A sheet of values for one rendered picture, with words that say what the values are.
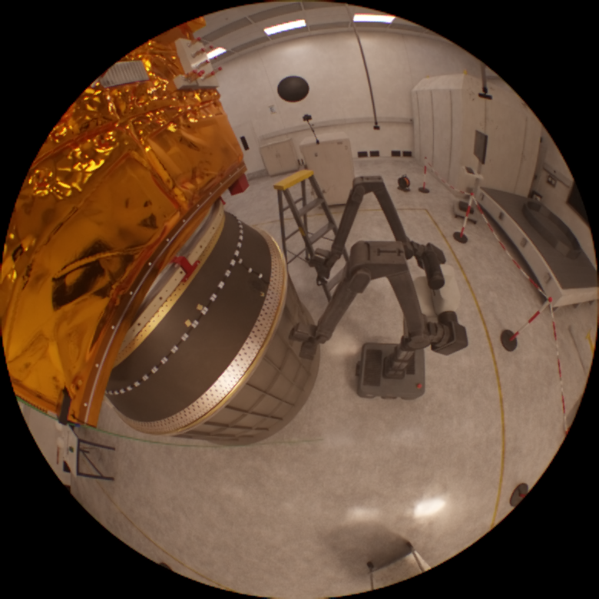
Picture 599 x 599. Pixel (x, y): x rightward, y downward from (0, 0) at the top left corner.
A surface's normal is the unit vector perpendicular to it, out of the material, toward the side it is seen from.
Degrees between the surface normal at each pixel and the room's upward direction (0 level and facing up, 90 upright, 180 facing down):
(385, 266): 89
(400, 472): 0
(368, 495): 0
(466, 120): 90
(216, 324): 62
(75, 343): 92
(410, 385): 0
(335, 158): 90
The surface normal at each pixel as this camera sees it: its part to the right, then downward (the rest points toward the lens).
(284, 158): -0.11, 0.81
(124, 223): 0.96, -0.11
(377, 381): -0.24, -0.59
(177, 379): 0.46, 0.17
